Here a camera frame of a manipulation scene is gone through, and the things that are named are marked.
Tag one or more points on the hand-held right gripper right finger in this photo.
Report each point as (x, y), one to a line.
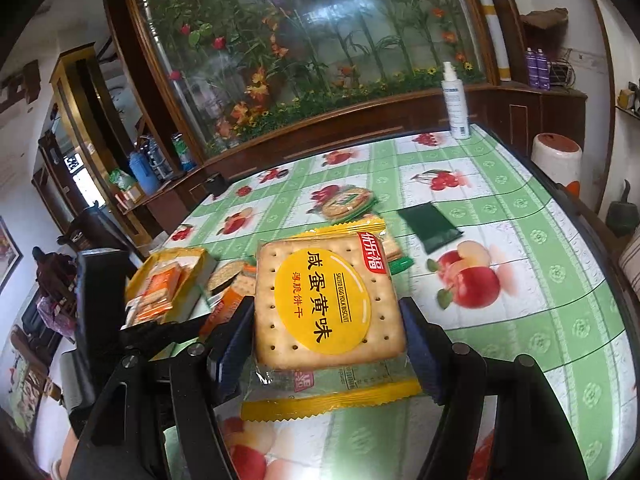
(425, 350)

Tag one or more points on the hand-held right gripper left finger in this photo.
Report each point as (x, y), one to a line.
(232, 355)

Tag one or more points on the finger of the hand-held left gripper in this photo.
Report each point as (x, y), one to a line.
(160, 336)

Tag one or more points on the large orange cracker packet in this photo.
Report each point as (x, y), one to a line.
(160, 285)

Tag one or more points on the yellow cardboard box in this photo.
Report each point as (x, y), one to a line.
(197, 265)

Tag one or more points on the green edged square cracker packet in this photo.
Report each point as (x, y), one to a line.
(397, 257)

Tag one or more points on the yellow round label cracker packet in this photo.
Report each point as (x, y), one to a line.
(325, 310)

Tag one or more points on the dark green packet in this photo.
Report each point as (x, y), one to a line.
(430, 225)

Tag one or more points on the green round cracker packet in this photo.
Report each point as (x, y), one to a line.
(347, 202)

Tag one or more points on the person's left forearm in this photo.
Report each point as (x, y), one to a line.
(67, 460)

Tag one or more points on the dark wooden chair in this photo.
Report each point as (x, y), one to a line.
(100, 225)

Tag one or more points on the wooden side counter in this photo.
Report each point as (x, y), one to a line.
(160, 200)

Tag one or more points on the green bag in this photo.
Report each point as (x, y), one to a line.
(122, 180)

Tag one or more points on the blue thermos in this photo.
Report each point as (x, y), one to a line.
(142, 174)

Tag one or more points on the small black container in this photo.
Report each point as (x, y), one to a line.
(215, 183)

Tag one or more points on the striped cushion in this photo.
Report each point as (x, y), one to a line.
(631, 260)

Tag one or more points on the white stool with red top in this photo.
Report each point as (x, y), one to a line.
(555, 160)

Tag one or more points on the dark kettle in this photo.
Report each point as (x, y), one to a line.
(622, 212)

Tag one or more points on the white spray bottle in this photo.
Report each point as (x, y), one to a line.
(457, 105)

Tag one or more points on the purple spray cans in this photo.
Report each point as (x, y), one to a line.
(537, 67)

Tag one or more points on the glass flower display cabinet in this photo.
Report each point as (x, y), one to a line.
(310, 50)

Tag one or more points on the white yellow rolled scroll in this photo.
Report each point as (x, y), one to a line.
(492, 20)

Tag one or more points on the brown wooden ornament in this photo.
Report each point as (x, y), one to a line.
(542, 20)

